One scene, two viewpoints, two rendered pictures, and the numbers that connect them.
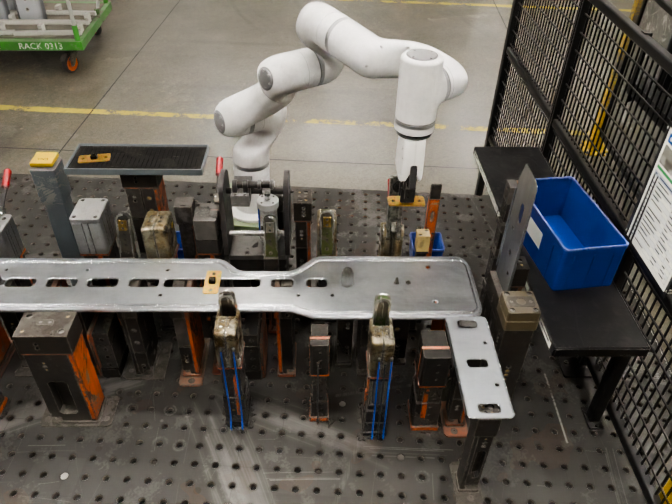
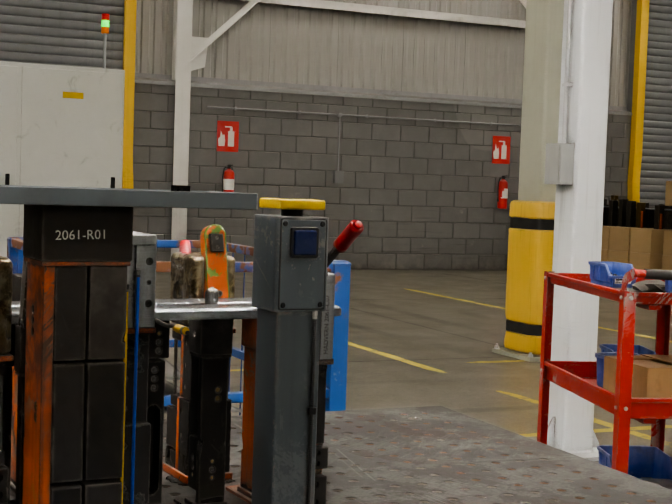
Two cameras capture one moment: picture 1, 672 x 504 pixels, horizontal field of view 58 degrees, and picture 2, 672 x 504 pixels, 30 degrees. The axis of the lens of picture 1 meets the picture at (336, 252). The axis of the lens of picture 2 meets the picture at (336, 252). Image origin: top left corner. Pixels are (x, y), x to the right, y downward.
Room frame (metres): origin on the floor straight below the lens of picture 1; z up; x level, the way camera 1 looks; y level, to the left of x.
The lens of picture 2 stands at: (2.79, 0.21, 1.18)
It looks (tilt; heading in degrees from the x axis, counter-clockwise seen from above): 3 degrees down; 154
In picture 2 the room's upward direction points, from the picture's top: 2 degrees clockwise
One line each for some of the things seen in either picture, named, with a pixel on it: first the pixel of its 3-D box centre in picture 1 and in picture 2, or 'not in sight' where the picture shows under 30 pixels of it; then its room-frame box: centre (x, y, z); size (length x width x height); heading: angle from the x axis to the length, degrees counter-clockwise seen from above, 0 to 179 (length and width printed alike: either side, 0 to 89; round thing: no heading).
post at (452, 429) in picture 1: (461, 384); not in sight; (0.96, -0.32, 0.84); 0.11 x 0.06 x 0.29; 2
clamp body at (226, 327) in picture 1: (233, 369); not in sight; (0.96, 0.24, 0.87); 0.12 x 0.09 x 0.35; 2
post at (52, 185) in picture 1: (66, 227); (285, 398); (1.45, 0.81, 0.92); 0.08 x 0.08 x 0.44; 2
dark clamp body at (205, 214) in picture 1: (214, 265); not in sight; (1.33, 0.35, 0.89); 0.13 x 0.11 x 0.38; 2
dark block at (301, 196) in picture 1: (303, 255); not in sight; (1.36, 0.09, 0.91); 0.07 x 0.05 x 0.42; 2
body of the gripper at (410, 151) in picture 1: (411, 149); not in sight; (1.15, -0.16, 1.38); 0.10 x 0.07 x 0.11; 3
